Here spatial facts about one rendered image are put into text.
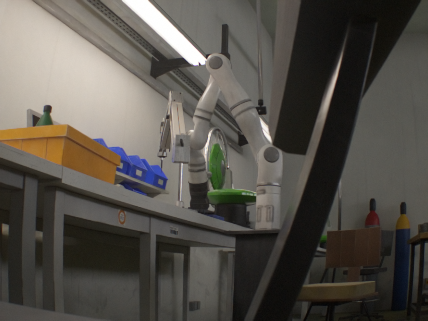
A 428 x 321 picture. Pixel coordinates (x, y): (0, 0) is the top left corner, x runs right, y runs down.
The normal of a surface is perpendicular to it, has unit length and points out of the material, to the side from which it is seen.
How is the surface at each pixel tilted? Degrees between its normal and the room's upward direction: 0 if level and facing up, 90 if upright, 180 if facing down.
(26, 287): 90
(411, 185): 90
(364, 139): 90
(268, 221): 90
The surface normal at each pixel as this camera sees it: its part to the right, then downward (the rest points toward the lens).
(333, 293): -0.62, -0.18
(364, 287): 0.78, -0.11
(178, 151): 0.21, -0.21
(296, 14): -0.96, 0.26
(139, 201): 0.94, -0.04
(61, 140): -0.22, -0.15
